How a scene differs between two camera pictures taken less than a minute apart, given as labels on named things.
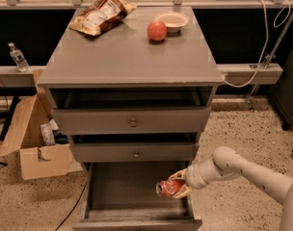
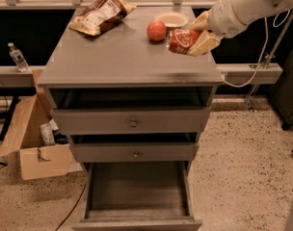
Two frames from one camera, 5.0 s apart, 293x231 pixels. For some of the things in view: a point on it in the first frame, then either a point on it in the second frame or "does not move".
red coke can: x=167 y=188 -> x=180 y=40
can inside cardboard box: x=48 y=138 does not move
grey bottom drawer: x=122 y=196 does not move
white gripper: x=192 y=176 -> x=222 y=17
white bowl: x=173 y=20 does not move
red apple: x=156 y=31 does not move
